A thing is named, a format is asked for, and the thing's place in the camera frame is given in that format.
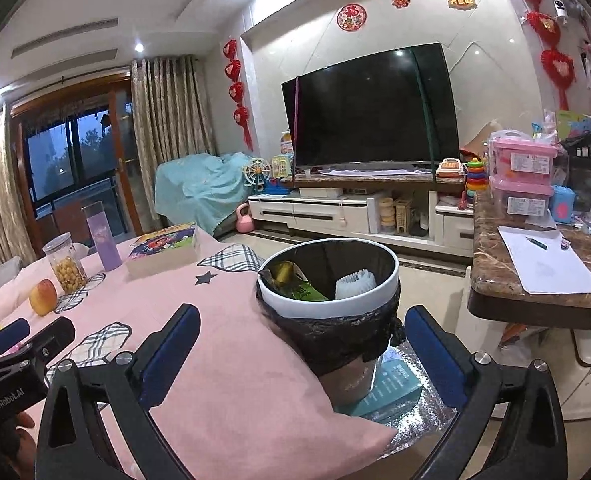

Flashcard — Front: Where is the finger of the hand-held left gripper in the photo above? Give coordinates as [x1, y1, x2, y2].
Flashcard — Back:
[0, 316, 76, 373]
[0, 317, 30, 361]

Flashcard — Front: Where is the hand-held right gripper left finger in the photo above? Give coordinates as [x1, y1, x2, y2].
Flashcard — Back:
[36, 304, 201, 480]

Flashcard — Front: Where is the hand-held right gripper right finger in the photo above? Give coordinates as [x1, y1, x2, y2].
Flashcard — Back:
[404, 304, 569, 480]

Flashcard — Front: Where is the white foam fruit net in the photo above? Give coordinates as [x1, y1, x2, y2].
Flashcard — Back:
[334, 269, 376, 302]

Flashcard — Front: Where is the white trash bin black bag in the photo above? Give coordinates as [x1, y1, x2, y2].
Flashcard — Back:
[256, 240, 407, 408]

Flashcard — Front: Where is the yellow printed wrapper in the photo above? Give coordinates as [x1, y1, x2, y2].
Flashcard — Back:
[270, 261, 296, 286]

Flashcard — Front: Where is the gold yellow wrapper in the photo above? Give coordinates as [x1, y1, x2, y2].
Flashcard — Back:
[258, 270, 329, 303]

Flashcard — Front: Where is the person's left hand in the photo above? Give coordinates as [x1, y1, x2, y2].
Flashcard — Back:
[13, 410, 39, 433]

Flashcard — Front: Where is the red yellow apple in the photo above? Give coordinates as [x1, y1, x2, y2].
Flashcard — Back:
[30, 279, 58, 317]

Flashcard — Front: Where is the pink blanket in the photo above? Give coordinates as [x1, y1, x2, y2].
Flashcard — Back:
[0, 232, 399, 480]

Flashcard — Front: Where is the teal box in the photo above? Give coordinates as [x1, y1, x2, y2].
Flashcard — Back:
[348, 360, 423, 418]

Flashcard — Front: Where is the clear snack jar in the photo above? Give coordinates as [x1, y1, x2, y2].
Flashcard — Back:
[43, 232, 87, 293]

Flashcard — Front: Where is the colourful book box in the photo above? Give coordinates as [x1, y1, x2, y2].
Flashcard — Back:
[126, 223, 199, 278]

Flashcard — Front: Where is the brown marble counter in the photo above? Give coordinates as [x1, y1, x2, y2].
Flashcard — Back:
[468, 190, 591, 331]

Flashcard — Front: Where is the purple bottle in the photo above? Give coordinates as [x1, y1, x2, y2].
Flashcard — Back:
[82, 201, 123, 272]

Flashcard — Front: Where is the white paper sheet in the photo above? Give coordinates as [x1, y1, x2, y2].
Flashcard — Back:
[498, 225, 591, 294]

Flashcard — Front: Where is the stack of plastic bowls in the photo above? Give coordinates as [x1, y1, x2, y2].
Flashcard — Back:
[378, 197, 396, 233]

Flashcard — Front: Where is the teal covered armchair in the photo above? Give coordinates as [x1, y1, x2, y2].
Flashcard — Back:
[154, 152, 254, 236]

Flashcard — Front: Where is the pink storage box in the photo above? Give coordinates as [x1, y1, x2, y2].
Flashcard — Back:
[488, 130, 569, 183]
[489, 175, 559, 218]

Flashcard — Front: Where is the wooden glass balcony door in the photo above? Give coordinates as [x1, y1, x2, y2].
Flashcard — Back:
[10, 67, 144, 256]

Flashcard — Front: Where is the toy cash register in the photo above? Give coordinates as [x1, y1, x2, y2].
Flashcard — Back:
[435, 157, 465, 178]

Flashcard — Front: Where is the blue container pink heart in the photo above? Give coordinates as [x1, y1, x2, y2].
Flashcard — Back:
[549, 186, 576, 223]

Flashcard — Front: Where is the white TV cabinet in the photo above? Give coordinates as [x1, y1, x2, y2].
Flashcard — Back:
[248, 170, 476, 261]

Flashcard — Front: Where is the ferris wheel toy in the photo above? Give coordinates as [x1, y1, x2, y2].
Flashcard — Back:
[243, 157, 271, 193]

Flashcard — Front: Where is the black desk organizer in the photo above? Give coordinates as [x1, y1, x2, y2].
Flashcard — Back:
[560, 130, 591, 211]

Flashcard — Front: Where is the black television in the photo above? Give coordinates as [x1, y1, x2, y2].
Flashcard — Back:
[282, 42, 460, 168]

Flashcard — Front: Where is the red heart hanging decoration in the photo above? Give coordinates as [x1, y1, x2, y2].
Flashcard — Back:
[498, 0, 576, 111]
[223, 39, 254, 151]

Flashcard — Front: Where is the stacking ring toy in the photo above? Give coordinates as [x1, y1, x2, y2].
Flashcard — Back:
[461, 156, 490, 211]

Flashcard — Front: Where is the round red wall sticker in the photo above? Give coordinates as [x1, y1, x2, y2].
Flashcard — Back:
[336, 3, 367, 32]

